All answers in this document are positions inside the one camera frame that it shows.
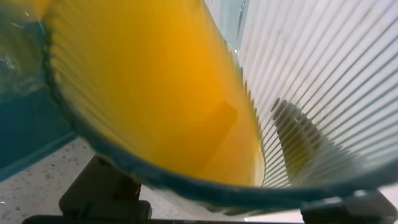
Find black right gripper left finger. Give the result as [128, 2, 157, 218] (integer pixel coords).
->
[58, 154, 153, 219]

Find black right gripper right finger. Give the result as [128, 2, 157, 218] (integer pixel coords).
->
[299, 189, 398, 224]

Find teal square tray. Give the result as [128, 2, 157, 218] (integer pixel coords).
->
[0, 0, 78, 183]

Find ribbed clear glass cup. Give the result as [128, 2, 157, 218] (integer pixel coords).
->
[42, 0, 398, 217]

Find orange juice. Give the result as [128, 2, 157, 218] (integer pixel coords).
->
[30, 0, 266, 187]

